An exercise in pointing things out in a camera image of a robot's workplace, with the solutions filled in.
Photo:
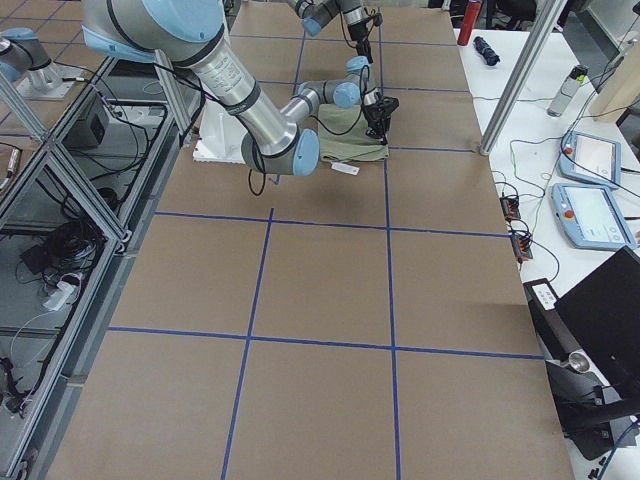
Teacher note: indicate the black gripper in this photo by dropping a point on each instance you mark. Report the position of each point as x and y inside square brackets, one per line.
[373, 114]
[359, 36]

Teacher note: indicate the clear grey water bottle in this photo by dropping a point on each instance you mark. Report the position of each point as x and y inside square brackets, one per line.
[573, 81]

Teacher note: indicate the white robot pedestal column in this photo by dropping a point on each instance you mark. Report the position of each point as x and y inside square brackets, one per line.
[220, 136]

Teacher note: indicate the near blue teach pendant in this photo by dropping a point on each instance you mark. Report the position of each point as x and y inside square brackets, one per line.
[590, 217]

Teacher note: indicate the steel cup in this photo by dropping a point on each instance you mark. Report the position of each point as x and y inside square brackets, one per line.
[579, 362]

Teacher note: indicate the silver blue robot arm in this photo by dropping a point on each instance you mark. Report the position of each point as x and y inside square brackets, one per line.
[359, 21]
[191, 34]

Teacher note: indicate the upper black usb hub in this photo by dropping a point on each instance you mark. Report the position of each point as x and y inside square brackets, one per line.
[510, 208]

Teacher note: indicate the red water bottle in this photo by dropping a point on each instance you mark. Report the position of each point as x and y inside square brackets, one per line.
[470, 17]

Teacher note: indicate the black box with white label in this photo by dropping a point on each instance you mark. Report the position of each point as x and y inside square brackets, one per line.
[542, 299]

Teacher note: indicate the black monitor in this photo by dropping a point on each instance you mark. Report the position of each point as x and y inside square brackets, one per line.
[602, 314]

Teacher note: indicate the blue teach pendant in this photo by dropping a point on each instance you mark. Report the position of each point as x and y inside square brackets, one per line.
[590, 159]
[590, 217]

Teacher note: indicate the white paper price tag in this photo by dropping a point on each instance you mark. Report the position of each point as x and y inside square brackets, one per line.
[345, 168]

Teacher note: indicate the aluminium frame post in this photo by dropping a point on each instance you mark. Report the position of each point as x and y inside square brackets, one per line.
[529, 55]

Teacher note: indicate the olive green long-sleeve shirt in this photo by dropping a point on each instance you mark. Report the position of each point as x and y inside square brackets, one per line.
[342, 136]

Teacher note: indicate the folded dark blue umbrella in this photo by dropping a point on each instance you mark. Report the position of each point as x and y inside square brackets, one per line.
[485, 51]

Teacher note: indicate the far blue teach pendant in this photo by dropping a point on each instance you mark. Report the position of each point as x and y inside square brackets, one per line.
[590, 159]

